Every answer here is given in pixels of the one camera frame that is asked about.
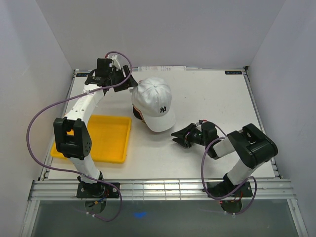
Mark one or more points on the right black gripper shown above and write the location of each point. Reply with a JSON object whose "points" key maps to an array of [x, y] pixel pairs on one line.
{"points": [[185, 141]]}

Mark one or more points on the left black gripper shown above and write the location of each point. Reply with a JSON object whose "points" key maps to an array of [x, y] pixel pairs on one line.
{"points": [[124, 86]]}

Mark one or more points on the pink baseball cap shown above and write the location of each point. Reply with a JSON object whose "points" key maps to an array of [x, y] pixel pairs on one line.
{"points": [[139, 100]]}

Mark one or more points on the white NY baseball cap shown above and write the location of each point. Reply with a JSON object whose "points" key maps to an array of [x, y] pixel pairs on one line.
{"points": [[158, 113]]}

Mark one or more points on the black NY baseball cap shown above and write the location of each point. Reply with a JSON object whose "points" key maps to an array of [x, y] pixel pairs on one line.
{"points": [[137, 114]]}

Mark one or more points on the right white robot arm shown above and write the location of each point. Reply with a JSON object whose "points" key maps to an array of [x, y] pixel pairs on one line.
{"points": [[252, 146]]}

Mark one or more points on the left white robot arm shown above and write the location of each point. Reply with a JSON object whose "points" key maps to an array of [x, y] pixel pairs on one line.
{"points": [[98, 83]]}

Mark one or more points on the yellow plastic tray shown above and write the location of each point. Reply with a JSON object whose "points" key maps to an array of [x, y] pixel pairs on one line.
{"points": [[103, 138]]}

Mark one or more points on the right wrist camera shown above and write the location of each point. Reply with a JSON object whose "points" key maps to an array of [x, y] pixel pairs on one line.
{"points": [[201, 121]]}

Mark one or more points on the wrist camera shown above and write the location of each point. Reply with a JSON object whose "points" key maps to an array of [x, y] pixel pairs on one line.
{"points": [[114, 61], [201, 121]]}

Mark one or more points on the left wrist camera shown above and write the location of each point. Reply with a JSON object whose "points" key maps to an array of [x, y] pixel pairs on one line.
{"points": [[114, 61]]}

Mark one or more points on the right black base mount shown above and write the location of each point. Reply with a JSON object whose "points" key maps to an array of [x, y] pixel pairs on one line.
{"points": [[220, 189]]}

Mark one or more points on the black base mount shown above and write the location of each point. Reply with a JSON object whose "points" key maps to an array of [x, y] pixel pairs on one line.
{"points": [[97, 190], [220, 189]]}

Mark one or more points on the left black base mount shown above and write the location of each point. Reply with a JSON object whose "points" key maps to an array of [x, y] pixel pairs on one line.
{"points": [[97, 190]]}

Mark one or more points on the aluminium front rail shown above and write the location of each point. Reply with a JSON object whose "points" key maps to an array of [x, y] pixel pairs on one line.
{"points": [[174, 189]]}

